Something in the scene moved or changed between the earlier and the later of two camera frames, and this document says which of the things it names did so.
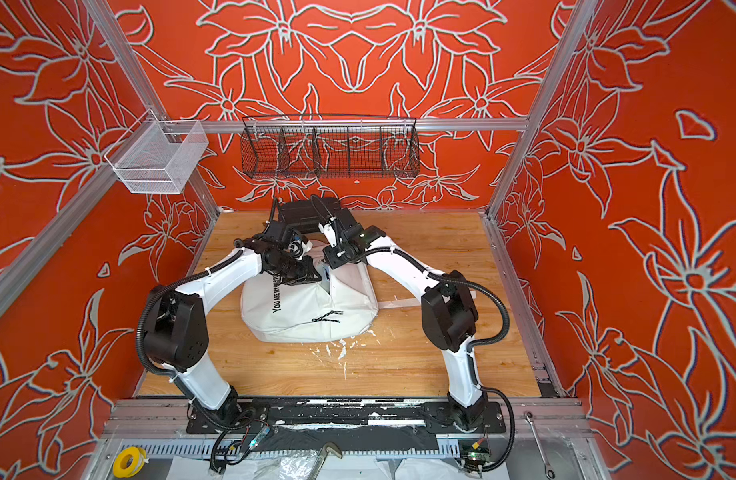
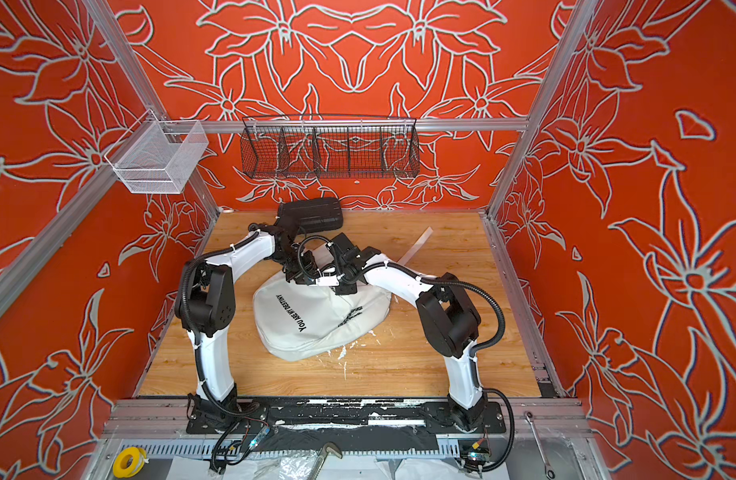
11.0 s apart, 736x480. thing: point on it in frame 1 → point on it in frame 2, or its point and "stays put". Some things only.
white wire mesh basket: [157, 156] stays put
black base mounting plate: [398, 414] stays put
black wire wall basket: [329, 146] stays put
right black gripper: [329, 260] → [340, 290]
